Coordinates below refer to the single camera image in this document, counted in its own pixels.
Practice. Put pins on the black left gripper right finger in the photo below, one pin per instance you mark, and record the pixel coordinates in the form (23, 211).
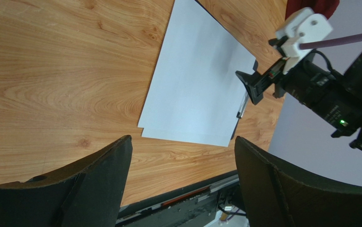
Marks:
(276, 193)

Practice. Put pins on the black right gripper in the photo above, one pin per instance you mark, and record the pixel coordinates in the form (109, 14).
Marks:
(330, 95)

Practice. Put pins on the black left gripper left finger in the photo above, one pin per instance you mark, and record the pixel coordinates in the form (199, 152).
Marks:
(85, 193)

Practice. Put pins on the white paper sheet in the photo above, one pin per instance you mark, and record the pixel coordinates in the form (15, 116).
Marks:
(190, 137)
(194, 87)

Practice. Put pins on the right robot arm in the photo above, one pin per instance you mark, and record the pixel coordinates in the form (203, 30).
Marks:
(357, 84)

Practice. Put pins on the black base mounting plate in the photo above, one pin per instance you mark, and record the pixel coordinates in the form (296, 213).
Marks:
(215, 201)

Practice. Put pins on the dark red hat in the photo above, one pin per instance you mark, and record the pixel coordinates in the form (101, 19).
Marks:
(324, 7)

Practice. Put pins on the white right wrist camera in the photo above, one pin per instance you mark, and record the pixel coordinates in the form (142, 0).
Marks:
(303, 26)

